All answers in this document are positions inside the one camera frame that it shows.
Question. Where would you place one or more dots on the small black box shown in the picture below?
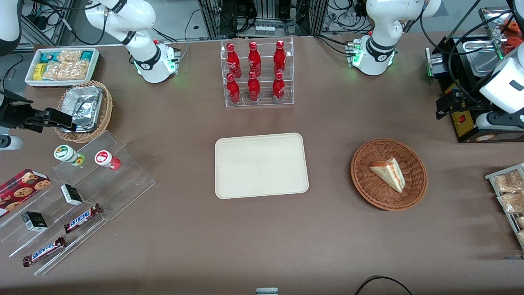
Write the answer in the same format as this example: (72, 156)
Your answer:
(35, 221)
(71, 194)

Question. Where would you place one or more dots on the green lidded cup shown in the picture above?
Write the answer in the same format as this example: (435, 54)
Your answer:
(65, 153)

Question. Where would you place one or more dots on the Snickers chocolate bar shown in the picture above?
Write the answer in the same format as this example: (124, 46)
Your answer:
(43, 252)
(82, 219)

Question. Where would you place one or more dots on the clear acrylic bottle rack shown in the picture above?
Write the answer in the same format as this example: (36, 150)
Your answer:
(265, 103)

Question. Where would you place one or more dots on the black food warmer machine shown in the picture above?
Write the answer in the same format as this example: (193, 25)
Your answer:
(462, 125)

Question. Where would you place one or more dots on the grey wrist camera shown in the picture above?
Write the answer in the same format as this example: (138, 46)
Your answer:
(485, 122)
(10, 142)

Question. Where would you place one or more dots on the small grey object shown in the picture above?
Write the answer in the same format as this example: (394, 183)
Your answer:
(267, 291)

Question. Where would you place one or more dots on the red lidded cup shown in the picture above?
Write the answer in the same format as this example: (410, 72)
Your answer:
(104, 158)

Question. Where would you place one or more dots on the clear cracker bag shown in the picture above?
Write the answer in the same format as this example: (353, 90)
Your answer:
(65, 70)
(69, 55)

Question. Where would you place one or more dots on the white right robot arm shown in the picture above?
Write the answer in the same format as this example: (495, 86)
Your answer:
(151, 65)

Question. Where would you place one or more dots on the grey box with green light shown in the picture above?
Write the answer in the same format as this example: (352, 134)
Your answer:
(434, 65)

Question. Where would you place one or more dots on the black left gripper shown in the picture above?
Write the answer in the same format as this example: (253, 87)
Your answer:
(468, 102)

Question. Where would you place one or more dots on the red sausage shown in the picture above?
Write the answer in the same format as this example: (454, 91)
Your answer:
(513, 43)

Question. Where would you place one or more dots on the silver foil container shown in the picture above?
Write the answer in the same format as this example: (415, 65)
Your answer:
(84, 106)

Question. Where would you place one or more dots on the beige plastic tray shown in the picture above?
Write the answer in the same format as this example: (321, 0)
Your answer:
(262, 166)

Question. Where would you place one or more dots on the light wicker basket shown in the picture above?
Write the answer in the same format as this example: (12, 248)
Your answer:
(107, 108)

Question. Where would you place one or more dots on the white rectangular snack bin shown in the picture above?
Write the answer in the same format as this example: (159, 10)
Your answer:
(61, 83)

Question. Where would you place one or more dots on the aluminium frame rack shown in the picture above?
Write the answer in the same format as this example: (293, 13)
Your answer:
(213, 24)

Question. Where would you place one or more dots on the steel warmer pan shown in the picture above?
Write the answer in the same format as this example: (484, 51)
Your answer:
(483, 59)

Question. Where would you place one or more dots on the bagged pastry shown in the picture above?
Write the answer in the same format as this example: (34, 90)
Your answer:
(511, 203)
(507, 182)
(520, 222)
(521, 237)

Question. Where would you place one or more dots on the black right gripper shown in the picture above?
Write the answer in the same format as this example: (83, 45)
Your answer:
(12, 114)

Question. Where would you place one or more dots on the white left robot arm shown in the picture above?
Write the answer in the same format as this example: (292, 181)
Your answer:
(376, 61)

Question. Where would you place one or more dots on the white power strip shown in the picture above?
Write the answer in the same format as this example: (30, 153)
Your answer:
(265, 30)

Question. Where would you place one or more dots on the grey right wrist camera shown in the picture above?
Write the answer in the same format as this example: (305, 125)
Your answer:
(10, 142)

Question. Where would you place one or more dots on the red cola bottle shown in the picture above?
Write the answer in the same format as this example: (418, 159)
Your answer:
(233, 61)
(254, 60)
(279, 57)
(254, 89)
(278, 88)
(233, 91)

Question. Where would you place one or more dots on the teal snack pack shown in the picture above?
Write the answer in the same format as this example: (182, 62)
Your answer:
(47, 57)
(86, 55)

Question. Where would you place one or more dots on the red cookie box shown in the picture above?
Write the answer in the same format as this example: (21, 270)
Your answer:
(20, 190)

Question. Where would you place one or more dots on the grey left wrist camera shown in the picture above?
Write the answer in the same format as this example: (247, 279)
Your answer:
(485, 122)

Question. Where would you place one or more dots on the triangle sandwich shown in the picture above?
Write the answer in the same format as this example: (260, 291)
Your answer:
(389, 173)

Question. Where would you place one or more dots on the brown wicker basket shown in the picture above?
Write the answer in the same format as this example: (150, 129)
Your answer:
(368, 184)

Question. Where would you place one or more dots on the yellow snack pack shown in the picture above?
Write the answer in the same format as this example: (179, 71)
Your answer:
(39, 71)

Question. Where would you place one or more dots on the clear acrylic stepped display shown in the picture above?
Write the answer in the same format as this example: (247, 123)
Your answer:
(123, 180)

